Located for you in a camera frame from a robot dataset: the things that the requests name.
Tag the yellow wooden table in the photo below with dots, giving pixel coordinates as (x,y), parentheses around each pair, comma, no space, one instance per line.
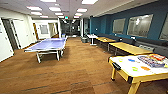
(130,48)
(105,39)

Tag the orange disc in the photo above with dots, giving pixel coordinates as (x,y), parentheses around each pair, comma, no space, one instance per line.
(145,68)

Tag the dark sofa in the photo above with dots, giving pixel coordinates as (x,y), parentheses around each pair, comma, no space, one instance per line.
(156,46)

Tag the blue ping pong table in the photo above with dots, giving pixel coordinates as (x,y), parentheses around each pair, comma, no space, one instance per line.
(46,45)

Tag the square ceiling light panel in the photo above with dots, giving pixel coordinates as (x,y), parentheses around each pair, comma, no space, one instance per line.
(90,1)
(48,1)

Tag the blue disc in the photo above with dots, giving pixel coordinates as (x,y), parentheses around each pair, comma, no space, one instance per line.
(131,60)

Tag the yellow white air hockey table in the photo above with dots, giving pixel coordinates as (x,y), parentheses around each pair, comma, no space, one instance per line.
(125,68)

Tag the interior glass window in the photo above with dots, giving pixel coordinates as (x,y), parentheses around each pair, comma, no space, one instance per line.
(140,25)
(119,26)
(164,30)

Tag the small white table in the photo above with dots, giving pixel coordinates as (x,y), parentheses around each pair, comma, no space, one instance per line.
(92,36)

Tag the green disc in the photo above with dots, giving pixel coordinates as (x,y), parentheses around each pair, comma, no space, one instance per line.
(135,69)

